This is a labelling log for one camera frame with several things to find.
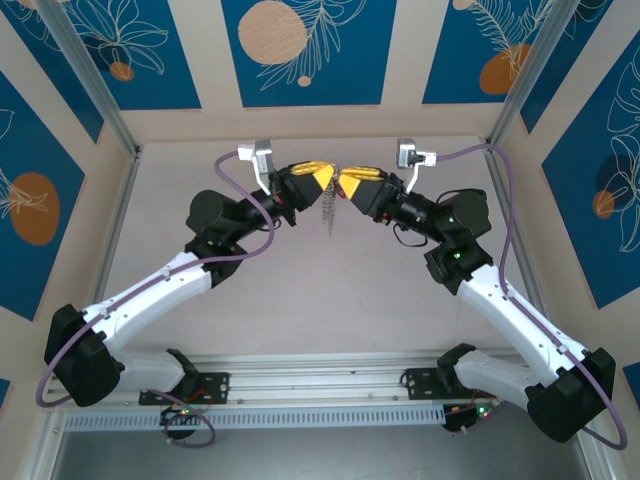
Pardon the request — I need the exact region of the silver keyring with chain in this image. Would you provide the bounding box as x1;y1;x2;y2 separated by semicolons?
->
318;179;344;240

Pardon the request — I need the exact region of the circuit board with green light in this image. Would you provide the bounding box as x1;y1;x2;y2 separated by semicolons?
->
158;405;201;429
442;402;501;435

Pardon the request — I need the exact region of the grey metal sheet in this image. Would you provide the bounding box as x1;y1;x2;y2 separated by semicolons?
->
49;428;594;480

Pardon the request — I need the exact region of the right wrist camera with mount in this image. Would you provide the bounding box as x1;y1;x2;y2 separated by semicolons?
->
396;137;438;194

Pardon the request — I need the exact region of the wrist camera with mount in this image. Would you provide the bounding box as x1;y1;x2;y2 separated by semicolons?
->
236;138;277;195
396;137;438;194

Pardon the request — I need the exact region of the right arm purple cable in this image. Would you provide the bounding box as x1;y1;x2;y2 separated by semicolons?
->
433;143;628;451

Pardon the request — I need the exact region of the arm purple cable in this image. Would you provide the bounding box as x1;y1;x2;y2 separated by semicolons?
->
34;148;277;409
433;143;628;451

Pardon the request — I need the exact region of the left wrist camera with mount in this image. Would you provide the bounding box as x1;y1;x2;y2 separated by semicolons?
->
236;138;277;195

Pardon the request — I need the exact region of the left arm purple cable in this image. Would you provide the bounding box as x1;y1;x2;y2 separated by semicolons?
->
34;148;277;409

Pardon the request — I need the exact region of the aluminium corner post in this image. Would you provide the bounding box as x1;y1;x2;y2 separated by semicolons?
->
34;0;144;160
489;0;572;149

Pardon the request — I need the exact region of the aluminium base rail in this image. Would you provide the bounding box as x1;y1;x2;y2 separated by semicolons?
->
42;351;534;411

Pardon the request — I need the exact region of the purple cable loop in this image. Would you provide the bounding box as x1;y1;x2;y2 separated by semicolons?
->
160;389;217;449

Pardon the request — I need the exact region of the grey slotted cable duct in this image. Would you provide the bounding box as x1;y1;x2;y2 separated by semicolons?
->
63;405;447;431

